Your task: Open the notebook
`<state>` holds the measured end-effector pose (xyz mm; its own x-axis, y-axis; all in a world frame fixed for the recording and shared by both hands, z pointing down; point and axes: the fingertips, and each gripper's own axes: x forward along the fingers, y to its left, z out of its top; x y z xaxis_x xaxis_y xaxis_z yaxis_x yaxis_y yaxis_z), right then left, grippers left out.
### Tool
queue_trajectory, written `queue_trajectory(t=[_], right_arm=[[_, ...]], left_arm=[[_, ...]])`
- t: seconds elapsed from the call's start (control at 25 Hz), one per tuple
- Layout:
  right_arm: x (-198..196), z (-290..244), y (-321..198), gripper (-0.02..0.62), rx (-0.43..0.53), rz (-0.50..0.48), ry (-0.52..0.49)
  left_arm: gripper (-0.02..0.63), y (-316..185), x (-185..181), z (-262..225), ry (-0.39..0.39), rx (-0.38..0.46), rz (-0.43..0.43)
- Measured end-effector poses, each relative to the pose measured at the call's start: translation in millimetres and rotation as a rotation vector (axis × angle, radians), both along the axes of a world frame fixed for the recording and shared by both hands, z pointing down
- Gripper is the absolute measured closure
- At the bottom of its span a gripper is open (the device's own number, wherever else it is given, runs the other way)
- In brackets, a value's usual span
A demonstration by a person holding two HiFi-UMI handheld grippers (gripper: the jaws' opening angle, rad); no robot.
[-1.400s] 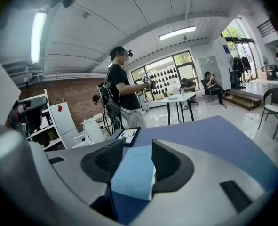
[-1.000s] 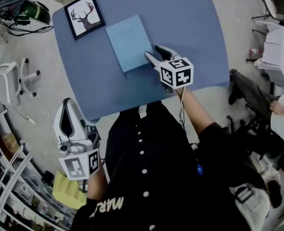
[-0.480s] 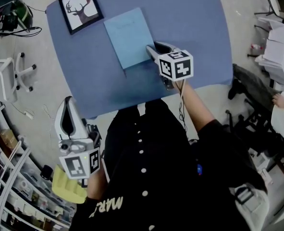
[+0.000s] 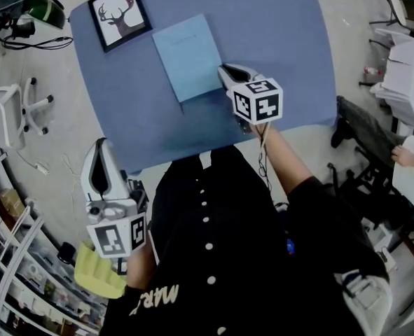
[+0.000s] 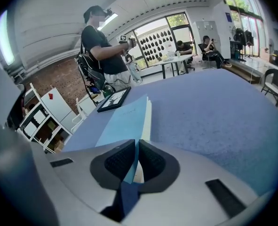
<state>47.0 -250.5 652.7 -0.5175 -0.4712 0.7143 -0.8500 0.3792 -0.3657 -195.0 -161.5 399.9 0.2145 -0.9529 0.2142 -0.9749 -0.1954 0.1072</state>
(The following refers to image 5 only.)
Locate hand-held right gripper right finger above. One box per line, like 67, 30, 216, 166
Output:
123, 139, 260, 224

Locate black folding chair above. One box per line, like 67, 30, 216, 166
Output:
261, 68, 278, 107

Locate white table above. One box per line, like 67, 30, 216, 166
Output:
156, 54, 195, 79

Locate ceiling light panel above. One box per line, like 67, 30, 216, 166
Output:
97, 13, 118, 30

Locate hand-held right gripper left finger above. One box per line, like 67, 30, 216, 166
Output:
46, 139, 138, 213

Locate black standing fan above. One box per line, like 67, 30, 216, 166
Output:
230, 24, 242, 43

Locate blue notebook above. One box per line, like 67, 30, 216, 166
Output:
95, 95, 153, 185

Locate white locker cabinet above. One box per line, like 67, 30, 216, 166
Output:
191, 20, 222, 56

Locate white chair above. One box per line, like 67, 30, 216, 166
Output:
71, 97, 88, 129

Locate white shelf unit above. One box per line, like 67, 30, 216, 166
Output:
16, 82, 83, 154

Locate blue felt table cover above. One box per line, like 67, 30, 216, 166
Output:
61, 69, 278, 197

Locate black picture frame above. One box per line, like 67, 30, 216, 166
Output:
96, 86, 132, 113

